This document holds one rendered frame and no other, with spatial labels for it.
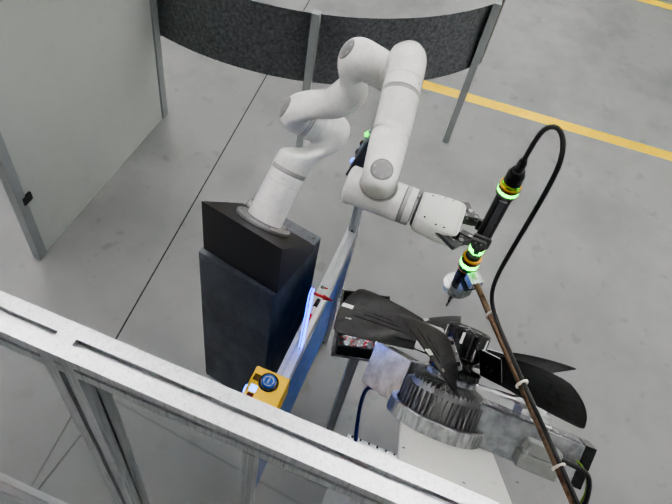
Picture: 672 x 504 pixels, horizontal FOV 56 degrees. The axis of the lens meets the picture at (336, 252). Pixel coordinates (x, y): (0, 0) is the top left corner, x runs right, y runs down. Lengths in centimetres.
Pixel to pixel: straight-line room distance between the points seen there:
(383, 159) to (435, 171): 260
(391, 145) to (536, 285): 235
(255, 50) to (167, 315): 139
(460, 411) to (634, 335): 207
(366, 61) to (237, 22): 171
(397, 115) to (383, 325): 60
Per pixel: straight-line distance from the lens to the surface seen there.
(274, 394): 173
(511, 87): 472
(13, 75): 279
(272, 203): 199
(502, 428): 178
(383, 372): 188
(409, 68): 151
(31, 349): 73
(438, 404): 169
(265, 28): 326
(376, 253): 338
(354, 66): 166
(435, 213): 135
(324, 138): 199
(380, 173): 127
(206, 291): 231
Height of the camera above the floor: 265
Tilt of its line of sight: 53 degrees down
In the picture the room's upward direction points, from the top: 13 degrees clockwise
